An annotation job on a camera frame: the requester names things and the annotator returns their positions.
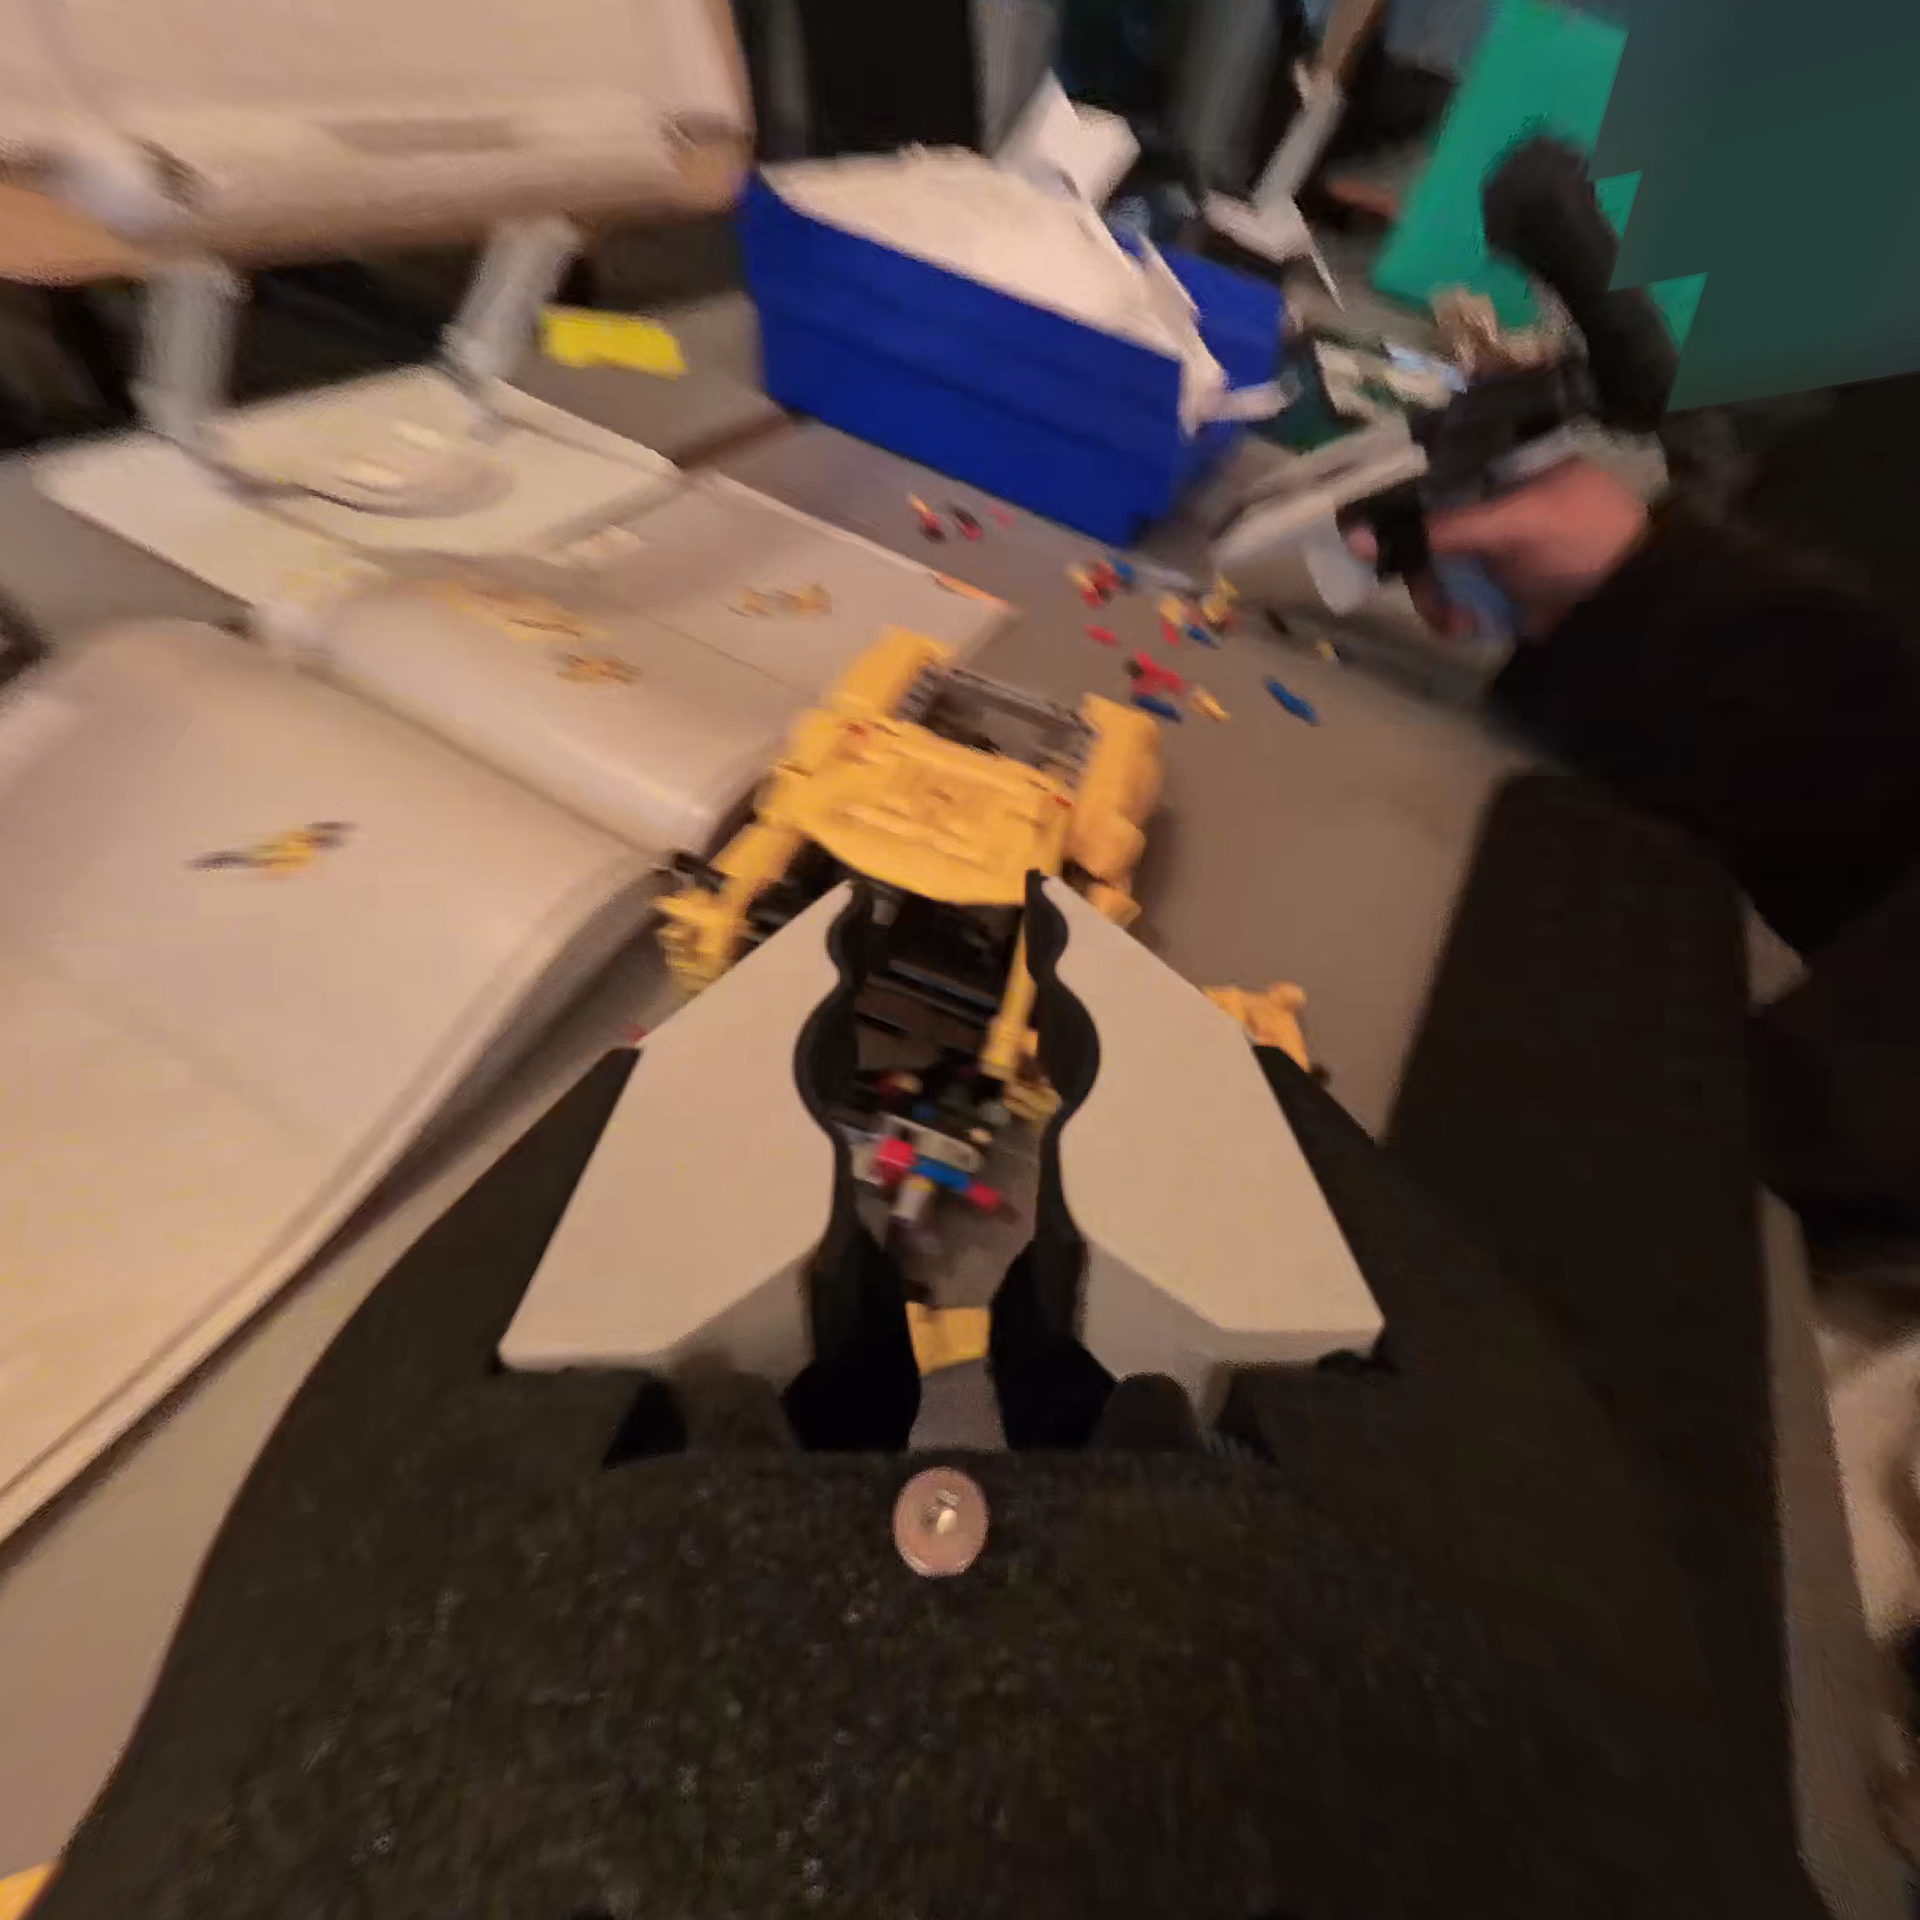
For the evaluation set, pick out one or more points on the yellow toy brick car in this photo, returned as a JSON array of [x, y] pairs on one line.
[[931, 796]]

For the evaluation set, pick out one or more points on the wooden board with instruction sheet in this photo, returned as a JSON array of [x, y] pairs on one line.
[[375, 120]]

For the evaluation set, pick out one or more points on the crumpled white paper wrappers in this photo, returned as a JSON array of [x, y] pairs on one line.
[[974, 225]]

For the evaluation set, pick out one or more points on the scattered small coloured bricks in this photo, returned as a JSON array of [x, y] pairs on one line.
[[1154, 675]]

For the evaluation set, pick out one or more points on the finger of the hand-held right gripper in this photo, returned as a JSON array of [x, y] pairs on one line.
[[1305, 504]]

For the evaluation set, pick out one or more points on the person's right hand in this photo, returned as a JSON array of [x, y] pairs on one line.
[[1546, 524]]

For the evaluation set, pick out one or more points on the grey desk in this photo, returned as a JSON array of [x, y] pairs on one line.
[[1319, 839]]

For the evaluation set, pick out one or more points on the yellow sticky note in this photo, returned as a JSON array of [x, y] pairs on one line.
[[615, 341]]

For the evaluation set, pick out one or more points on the green cutting mat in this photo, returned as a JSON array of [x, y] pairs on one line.
[[1336, 390]]

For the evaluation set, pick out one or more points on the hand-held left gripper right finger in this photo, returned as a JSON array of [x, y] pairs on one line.
[[1184, 1200]]

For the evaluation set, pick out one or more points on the person's right forearm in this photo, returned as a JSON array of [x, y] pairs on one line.
[[1725, 704]]

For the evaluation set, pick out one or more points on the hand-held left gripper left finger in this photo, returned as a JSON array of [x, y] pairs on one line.
[[675, 1200]]

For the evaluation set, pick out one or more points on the blue plastic bin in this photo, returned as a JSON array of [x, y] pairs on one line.
[[961, 359]]

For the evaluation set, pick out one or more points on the white instruction booklet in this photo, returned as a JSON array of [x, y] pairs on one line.
[[301, 1049]]

